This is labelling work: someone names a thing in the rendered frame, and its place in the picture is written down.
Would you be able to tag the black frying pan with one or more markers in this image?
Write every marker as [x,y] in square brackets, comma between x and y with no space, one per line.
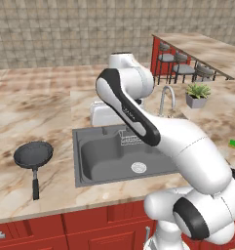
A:
[33,154]

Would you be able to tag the red drawer front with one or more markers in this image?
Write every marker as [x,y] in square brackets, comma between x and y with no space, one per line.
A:
[99,216]
[31,232]

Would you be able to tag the grey kitchen sink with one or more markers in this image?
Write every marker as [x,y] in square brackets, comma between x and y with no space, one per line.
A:
[106,156]

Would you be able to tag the silver curved tap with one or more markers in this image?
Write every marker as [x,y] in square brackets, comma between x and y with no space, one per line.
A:
[162,97]

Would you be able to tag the green plant in grey pot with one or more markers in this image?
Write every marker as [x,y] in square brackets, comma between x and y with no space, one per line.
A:
[197,96]

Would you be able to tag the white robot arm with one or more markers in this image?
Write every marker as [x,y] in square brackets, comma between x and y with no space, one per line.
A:
[193,153]

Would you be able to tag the black stool with grey seat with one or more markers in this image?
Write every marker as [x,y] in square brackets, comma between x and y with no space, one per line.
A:
[183,68]
[204,71]
[165,58]

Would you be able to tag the red island cabinet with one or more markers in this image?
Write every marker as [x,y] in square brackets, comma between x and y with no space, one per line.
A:
[154,58]

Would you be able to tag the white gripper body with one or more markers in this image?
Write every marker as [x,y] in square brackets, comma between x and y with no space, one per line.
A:
[101,115]

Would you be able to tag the red cupboard door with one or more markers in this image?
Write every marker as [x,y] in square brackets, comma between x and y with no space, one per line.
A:
[106,241]

